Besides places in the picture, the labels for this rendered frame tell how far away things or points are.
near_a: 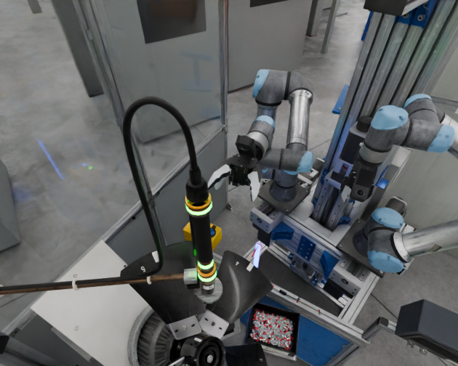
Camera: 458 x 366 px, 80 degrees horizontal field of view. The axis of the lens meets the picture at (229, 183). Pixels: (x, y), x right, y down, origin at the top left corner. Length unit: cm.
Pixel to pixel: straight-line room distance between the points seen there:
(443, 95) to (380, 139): 139
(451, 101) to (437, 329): 147
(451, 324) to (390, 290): 152
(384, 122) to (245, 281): 69
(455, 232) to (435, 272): 184
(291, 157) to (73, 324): 86
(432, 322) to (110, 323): 103
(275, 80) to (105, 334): 110
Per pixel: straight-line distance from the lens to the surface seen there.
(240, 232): 261
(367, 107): 125
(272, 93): 120
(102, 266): 104
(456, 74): 217
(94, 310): 106
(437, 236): 115
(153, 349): 105
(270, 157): 93
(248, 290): 106
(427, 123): 88
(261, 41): 473
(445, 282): 296
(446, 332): 117
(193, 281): 68
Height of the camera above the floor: 216
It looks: 46 degrees down
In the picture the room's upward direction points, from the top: straight up
